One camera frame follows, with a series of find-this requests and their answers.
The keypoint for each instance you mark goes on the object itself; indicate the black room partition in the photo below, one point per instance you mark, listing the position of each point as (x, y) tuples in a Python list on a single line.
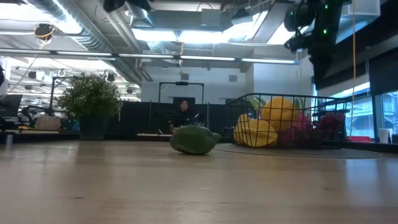
[(140, 118)]

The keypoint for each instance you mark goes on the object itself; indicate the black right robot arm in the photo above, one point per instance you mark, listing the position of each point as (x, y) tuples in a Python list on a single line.
[(334, 9)]

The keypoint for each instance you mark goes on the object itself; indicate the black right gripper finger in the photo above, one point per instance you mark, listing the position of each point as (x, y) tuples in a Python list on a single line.
[(317, 71), (327, 68)]

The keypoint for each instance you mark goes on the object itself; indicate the dark computer monitor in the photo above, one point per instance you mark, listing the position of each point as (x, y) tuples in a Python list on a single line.
[(11, 105)]

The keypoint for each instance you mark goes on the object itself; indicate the black dome ceiling camera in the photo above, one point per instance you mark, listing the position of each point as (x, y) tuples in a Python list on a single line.
[(44, 31)]

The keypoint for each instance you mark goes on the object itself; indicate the dark green avocado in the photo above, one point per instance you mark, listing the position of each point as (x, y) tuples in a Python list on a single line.
[(192, 140)]

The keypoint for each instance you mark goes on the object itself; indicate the red low box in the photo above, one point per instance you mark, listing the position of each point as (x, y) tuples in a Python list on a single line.
[(359, 139)]

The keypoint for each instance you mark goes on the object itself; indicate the long ceiling light bar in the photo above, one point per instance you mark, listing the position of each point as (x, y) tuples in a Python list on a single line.
[(146, 56)]

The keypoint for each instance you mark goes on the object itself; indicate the potted green plant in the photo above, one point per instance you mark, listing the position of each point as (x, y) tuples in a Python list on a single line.
[(90, 96)]

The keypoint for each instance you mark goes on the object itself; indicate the person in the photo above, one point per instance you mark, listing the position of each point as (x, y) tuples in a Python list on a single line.
[(183, 116)]

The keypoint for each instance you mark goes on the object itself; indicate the large pink dragon fruit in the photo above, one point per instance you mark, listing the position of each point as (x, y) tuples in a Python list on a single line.
[(303, 124)]

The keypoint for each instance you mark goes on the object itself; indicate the grey round mat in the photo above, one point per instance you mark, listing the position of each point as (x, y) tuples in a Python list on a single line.
[(295, 153)]

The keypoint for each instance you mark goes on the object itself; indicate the silver ventilation duct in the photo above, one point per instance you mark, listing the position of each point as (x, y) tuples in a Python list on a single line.
[(93, 40)]

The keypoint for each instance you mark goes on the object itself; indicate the yellow starfruit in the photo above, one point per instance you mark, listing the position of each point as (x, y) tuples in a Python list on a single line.
[(255, 133)]

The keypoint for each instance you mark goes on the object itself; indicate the white paper roll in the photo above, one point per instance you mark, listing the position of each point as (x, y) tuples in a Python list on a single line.
[(385, 136)]

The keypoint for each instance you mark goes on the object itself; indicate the woven wicker basket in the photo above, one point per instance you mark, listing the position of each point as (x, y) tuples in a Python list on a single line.
[(48, 123)]

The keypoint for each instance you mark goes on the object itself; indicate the black gantry stand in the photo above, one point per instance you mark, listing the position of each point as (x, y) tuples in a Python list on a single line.
[(182, 83)]

